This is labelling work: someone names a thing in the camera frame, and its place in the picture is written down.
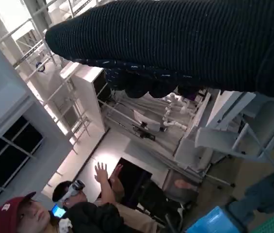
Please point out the phone with lit screen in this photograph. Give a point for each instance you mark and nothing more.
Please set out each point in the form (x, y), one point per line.
(58, 211)

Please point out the person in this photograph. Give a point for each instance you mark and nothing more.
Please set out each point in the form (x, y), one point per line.
(107, 191)
(8, 211)

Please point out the white shelf cabinet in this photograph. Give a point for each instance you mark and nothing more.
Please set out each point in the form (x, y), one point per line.
(85, 97)

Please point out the white VR headset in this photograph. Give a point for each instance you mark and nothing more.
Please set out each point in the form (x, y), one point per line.
(75, 187)

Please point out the black screen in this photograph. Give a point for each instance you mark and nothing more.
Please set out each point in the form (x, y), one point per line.
(132, 179)

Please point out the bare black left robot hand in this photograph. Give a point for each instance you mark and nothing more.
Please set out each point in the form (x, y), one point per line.
(212, 223)

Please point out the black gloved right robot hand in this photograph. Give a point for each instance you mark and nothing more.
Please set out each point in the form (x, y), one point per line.
(175, 41)

